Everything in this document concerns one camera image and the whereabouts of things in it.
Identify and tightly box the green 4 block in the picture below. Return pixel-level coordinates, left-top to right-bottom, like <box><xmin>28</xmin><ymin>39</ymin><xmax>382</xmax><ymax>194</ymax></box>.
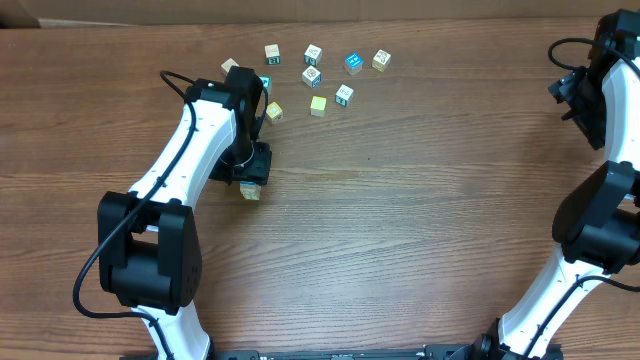
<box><xmin>259</xmin><ymin>75</ymin><xmax>272</xmax><ymax>93</ymax></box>

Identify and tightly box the wooden block blue D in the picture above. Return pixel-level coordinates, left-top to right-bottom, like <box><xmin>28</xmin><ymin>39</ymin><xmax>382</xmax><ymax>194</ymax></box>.
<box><xmin>302</xmin><ymin>65</ymin><xmax>322</xmax><ymax>88</ymax></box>

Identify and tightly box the yellow top tilted block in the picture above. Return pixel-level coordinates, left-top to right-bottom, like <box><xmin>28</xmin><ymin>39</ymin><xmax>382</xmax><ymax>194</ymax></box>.
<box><xmin>266</xmin><ymin>102</ymin><xmax>284</xmax><ymax>124</ymax></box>

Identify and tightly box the wooden block green side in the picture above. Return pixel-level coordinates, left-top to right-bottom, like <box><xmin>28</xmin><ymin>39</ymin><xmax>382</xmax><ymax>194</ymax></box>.
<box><xmin>335</xmin><ymin>84</ymin><xmax>354</xmax><ymax>107</ymax></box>

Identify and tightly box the wooden block green E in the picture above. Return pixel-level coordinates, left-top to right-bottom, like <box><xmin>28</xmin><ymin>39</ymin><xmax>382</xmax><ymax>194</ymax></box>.
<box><xmin>264</xmin><ymin>44</ymin><xmax>281</xmax><ymax>65</ymax></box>

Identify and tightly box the wooden block red side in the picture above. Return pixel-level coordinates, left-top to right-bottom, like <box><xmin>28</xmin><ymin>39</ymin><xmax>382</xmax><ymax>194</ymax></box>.
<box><xmin>221</xmin><ymin>58</ymin><xmax>239</xmax><ymax>76</ymax></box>

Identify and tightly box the wooden block teal side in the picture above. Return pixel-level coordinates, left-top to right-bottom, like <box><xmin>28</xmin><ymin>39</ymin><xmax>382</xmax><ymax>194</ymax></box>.
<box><xmin>304</xmin><ymin>44</ymin><xmax>322</xmax><ymax>67</ymax></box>

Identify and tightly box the blue H block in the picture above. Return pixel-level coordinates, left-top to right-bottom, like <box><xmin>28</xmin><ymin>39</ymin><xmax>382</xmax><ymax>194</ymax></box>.
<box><xmin>344</xmin><ymin>53</ymin><xmax>363</xmax><ymax>75</ymax></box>

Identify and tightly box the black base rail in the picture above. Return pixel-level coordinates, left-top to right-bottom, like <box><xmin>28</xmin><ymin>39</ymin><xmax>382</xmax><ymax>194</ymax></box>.
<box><xmin>119</xmin><ymin>343</ymin><xmax>565</xmax><ymax>360</ymax></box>

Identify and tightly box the wooden block yellow side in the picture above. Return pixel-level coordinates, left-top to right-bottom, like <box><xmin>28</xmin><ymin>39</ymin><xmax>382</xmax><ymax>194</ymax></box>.
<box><xmin>372</xmin><ymin>49</ymin><xmax>391</xmax><ymax>72</ymax></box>

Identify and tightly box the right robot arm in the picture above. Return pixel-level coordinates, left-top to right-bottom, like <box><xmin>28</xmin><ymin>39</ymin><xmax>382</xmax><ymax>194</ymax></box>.
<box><xmin>452</xmin><ymin>9</ymin><xmax>639</xmax><ymax>359</ymax></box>

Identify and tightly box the cardboard backdrop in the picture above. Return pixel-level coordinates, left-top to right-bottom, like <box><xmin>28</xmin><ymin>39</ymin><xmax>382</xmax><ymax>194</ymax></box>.
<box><xmin>1</xmin><ymin>0</ymin><xmax>639</xmax><ymax>28</ymax></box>

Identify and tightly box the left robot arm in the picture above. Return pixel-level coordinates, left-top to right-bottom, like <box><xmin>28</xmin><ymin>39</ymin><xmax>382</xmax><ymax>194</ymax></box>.
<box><xmin>87</xmin><ymin>66</ymin><xmax>272</xmax><ymax>359</ymax></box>

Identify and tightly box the plain wooden block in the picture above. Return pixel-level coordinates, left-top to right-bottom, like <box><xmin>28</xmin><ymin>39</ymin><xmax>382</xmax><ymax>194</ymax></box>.
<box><xmin>240</xmin><ymin>182</ymin><xmax>262</xmax><ymax>197</ymax></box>

